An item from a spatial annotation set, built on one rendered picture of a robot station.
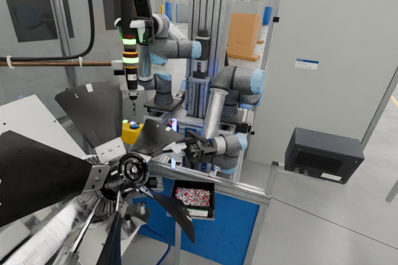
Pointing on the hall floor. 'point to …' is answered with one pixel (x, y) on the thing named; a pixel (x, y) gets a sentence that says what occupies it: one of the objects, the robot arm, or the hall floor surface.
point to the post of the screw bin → (177, 244)
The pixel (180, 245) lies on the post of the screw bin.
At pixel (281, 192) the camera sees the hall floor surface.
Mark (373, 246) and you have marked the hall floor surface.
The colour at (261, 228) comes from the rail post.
